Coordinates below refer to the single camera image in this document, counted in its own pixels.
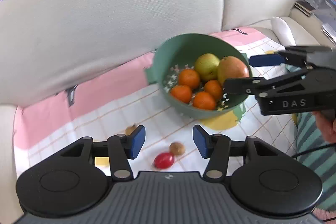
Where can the checked fruit-print cloth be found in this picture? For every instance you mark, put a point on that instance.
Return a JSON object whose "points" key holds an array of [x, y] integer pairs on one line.
{"points": [[92, 113]]}

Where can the person's right hand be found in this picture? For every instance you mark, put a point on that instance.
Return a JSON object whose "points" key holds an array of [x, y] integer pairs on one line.
{"points": [[328, 129]]}

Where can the green plastic colander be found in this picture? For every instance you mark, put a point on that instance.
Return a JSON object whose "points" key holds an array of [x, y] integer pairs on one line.
{"points": [[183, 108]]}

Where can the teal striped fleece clothing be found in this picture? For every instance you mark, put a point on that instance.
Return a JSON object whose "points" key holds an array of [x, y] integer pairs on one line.
{"points": [[312, 174]]}

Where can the small red fruit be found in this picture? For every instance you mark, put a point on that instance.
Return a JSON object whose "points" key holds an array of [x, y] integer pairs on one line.
{"points": [[164, 160]]}

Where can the large green-red apple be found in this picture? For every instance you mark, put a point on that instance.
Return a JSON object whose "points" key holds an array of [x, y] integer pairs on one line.
{"points": [[232, 69]]}

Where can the orange mandarin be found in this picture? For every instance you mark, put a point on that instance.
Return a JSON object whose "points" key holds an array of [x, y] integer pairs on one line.
{"points": [[204, 101], [189, 78], [181, 93], [214, 88]]}

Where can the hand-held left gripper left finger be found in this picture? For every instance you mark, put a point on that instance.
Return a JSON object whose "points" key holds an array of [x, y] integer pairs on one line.
{"points": [[137, 141]]}

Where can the small brown fruit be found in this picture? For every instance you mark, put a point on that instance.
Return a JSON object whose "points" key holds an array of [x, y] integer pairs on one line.
{"points": [[177, 148], [130, 130]]}

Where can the beige sofa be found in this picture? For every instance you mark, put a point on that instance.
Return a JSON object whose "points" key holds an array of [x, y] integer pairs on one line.
{"points": [[105, 16]]}

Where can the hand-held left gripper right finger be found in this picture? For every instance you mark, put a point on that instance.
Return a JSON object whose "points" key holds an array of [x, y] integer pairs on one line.
{"points": [[200, 141]]}

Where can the green apple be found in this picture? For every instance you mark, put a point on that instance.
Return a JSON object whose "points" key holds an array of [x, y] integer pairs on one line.
{"points": [[206, 66]]}

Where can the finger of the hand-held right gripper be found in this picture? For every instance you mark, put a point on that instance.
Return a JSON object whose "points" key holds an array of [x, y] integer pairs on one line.
{"points": [[241, 85], [265, 60]]}

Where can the pink fluffy cloth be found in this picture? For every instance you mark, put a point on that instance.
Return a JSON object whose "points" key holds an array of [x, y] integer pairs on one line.
{"points": [[325, 215]]}

